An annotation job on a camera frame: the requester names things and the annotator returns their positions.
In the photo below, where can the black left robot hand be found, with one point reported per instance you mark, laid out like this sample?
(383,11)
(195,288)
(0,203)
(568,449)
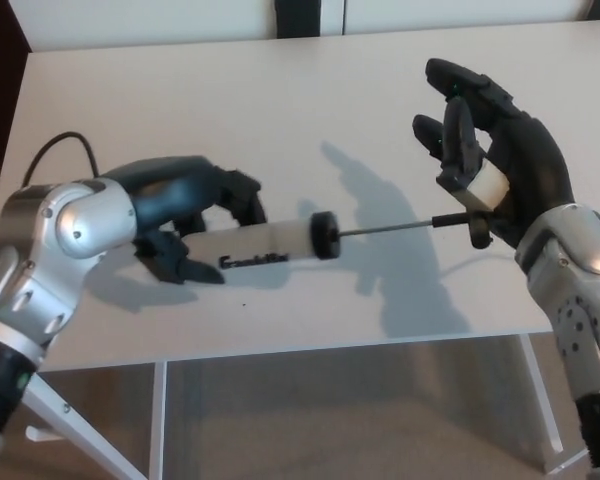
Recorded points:
(170,187)

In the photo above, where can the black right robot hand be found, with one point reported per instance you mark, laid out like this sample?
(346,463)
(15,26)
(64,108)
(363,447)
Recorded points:
(530,165)

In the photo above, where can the white Franklin air pump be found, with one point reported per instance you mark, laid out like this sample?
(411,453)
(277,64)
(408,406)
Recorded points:
(270,240)

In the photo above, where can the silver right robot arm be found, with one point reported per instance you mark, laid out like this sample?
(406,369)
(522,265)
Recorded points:
(580,300)

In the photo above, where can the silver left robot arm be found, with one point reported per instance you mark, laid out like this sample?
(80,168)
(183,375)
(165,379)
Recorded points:
(40,260)

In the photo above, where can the white cabinet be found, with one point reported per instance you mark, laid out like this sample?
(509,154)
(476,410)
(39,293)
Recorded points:
(155,22)

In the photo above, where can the dark brown door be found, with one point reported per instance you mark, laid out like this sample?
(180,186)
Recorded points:
(0,80)

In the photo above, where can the white plastic hook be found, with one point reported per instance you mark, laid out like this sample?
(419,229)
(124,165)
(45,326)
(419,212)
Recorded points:
(44,434)

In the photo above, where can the white desk leg frame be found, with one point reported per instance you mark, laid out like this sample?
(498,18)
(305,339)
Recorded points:
(540,390)
(80,430)

